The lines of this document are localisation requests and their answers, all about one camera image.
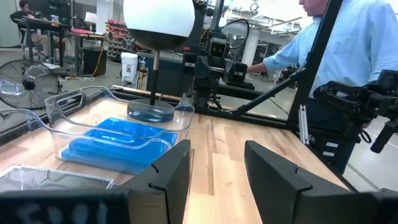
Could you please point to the clear plastic bin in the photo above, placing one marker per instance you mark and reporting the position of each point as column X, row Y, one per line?
column 183, row 109
column 31, row 119

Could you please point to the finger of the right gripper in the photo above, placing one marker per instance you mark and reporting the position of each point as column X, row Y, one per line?
column 236, row 73
column 190, row 62

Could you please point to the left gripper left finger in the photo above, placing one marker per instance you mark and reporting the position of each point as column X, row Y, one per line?
column 168, row 186

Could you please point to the white plastic strip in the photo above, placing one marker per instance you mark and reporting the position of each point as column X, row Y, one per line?
column 303, row 124

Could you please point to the black monitor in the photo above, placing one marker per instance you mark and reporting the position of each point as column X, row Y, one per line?
column 49, row 7

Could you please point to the black floor fan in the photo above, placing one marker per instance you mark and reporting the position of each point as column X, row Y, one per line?
column 28, row 84

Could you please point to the white globe table lamp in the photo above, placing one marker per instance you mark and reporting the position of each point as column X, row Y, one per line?
column 158, row 18

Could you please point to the red storage rack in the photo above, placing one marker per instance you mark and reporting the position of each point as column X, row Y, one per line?
column 116, row 34

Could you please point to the black desk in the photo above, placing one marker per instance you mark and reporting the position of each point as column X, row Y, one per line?
column 46, row 25

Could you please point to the black aluminium rig frame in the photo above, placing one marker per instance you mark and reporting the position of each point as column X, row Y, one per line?
column 314, row 62

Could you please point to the black waste bin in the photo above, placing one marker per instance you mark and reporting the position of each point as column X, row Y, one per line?
column 94, row 62

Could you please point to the dark blue cabinet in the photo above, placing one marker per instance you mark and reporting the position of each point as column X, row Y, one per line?
column 171, row 77

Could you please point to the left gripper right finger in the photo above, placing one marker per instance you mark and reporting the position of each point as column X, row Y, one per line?
column 273, row 186

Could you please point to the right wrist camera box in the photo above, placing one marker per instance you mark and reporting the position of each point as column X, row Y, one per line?
column 218, row 49

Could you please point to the white bucket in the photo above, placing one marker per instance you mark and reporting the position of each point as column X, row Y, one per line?
column 129, row 67

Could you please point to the black labelled control box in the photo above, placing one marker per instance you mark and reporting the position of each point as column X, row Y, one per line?
column 329, row 155

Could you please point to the clear jewel case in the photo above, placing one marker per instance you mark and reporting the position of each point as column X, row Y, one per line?
column 46, row 179

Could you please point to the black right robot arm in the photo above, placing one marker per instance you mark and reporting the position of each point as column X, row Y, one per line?
column 203, row 99

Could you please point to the person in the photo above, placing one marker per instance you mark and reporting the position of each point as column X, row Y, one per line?
column 23, row 14
column 357, row 46

